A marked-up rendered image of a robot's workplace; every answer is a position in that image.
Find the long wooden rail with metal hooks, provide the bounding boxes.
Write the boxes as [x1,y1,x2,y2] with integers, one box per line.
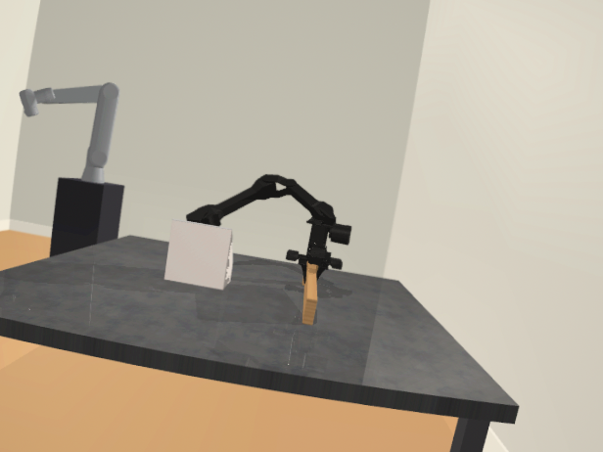
[302,263,317,325]

